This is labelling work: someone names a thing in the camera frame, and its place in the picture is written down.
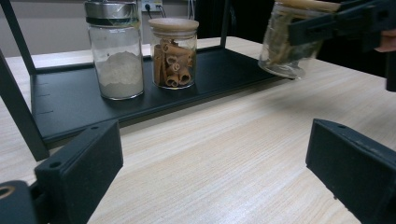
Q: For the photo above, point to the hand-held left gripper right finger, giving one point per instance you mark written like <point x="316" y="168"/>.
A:
<point x="358" y="171"/>

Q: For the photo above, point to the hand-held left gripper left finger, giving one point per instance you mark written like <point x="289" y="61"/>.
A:
<point x="81" y="174"/>

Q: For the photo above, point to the wooden-lid glass jar dried herbs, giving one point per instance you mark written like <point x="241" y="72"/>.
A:
<point x="280" y="57"/>

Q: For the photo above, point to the black metal two-tier rack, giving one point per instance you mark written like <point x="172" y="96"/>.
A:
<point x="77" y="99"/>

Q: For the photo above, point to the metal-lid glass jar white powder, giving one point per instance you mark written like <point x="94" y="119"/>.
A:
<point x="118" y="71"/>

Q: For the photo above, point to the wooden-lid glass jar cinnamon sticks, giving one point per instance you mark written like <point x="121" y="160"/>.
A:
<point x="173" y="62"/>

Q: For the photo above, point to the white wall power outlet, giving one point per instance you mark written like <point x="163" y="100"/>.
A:
<point x="151" y="5"/>

